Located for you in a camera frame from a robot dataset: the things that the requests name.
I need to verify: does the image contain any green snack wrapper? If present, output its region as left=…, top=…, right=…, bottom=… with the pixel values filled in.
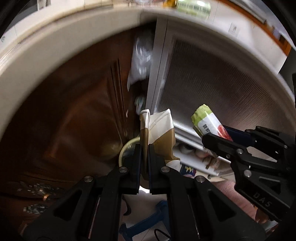
left=191, top=104, right=232, bottom=141

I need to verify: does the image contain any brown and white paper bag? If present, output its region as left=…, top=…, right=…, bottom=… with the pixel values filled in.
left=139, top=109, right=178, bottom=163

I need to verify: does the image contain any green plastic cup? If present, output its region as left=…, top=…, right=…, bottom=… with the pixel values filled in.
left=177, top=0, right=211, bottom=19

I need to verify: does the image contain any round trash bin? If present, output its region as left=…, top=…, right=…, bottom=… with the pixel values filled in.
left=118, top=136, right=140, bottom=167

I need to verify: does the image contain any white frosted glass door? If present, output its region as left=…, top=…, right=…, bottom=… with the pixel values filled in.
left=145, top=18, right=296, bottom=181

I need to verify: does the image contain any brown wooden cabinet door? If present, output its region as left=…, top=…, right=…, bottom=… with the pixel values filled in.
left=1, top=28, right=137, bottom=181

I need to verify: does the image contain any white plastic bag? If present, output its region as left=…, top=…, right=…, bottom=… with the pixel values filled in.
left=127, top=33, right=153, bottom=90

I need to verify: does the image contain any white countertop edge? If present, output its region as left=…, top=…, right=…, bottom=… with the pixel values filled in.
left=1, top=8, right=149, bottom=133

